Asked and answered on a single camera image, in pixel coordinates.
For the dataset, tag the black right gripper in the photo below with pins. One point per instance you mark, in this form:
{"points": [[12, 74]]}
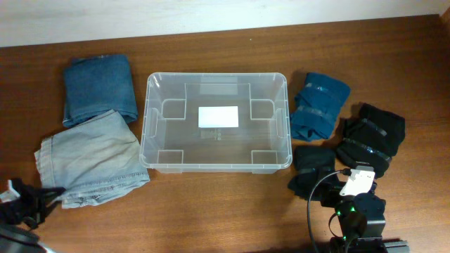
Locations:
{"points": [[333, 192]]}

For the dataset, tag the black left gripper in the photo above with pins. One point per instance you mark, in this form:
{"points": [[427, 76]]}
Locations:
{"points": [[39, 197]]}

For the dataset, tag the light blue jeans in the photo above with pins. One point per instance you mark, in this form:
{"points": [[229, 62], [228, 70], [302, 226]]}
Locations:
{"points": [[96, 161]]}

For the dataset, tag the black taped clothing bundle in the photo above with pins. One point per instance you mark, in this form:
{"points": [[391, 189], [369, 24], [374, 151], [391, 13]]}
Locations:
{"points": [[373, 138]]}

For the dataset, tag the dark blue jeans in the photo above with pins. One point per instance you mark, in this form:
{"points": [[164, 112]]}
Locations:
{"points": [[96, 85]]}

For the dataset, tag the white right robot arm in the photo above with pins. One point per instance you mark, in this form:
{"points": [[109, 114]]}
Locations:
{"points": [[360, 215]]}

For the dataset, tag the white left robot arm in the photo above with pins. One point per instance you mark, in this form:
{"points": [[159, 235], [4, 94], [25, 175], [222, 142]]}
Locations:
{"points": [[21, 239]]}

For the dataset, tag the small black clothing bundle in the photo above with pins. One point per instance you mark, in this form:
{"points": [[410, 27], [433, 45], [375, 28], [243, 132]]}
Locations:
{"points": [[311, 164]]}

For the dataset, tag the blue taped clothing bundle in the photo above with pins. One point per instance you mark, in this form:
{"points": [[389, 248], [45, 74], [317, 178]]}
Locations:
{"points": [[317, 107]]}

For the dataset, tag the white label in bin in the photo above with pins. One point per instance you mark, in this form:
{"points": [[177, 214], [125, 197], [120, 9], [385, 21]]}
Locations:
{"points": [[218, 117]]}

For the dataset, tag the clear plastic storage bin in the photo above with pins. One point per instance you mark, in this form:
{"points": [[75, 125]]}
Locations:
{"points": [[172, 142]]}

